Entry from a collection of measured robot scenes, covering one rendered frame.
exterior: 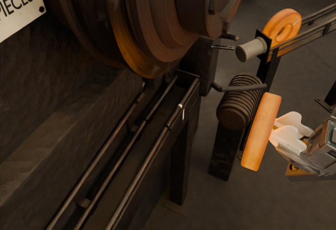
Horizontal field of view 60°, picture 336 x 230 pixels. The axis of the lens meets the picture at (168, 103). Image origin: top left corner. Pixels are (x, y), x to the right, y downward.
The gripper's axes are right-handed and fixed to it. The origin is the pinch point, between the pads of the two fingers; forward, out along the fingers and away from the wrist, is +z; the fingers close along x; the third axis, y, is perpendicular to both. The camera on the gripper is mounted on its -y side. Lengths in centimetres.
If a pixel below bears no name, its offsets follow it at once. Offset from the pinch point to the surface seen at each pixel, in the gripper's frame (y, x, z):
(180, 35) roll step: 12.3, 2.9, 20.6
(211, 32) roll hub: 14.5, 1.5, 16.4
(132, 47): 13.1, 11.1, 24.7
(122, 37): 15.9, 13.0, 25.5
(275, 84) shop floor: -82, -110, -22
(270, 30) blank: -13, -50, 4
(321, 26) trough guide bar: -13, -68, -12
